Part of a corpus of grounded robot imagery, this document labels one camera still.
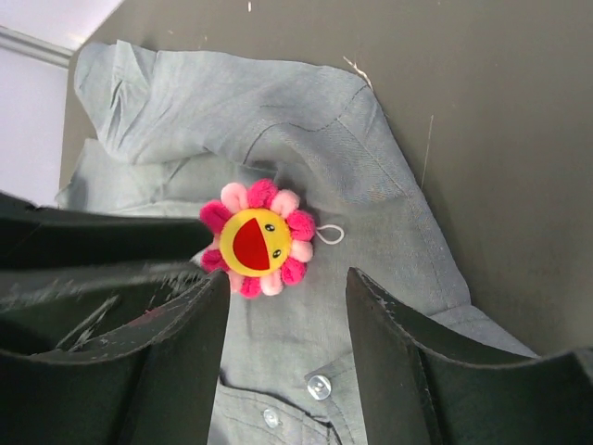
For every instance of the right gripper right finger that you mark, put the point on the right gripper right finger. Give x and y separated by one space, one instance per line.
422 383

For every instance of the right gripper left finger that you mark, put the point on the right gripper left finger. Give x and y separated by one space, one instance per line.
116 360

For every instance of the grey button-up shirt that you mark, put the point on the grey button-up shirt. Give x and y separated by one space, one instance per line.
173 128

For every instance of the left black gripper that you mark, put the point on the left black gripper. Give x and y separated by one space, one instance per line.
65 275

